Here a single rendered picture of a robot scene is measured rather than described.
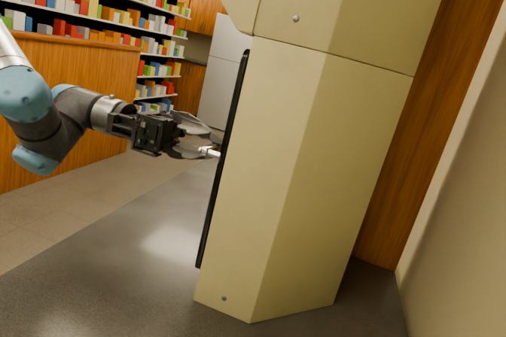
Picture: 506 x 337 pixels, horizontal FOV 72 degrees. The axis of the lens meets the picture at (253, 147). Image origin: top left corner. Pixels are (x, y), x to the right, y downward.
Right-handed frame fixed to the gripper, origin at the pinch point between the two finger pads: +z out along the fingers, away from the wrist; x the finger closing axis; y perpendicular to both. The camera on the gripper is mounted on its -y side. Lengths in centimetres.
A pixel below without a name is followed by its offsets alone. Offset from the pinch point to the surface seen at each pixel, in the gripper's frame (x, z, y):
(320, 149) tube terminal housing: 6.9, 19.2, 8.2
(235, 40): 42, -165, -476
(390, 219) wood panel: -11.6, 39.9, -26.5
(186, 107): -83, -231, -494
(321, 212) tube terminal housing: -4.3, 22.5, 4.6
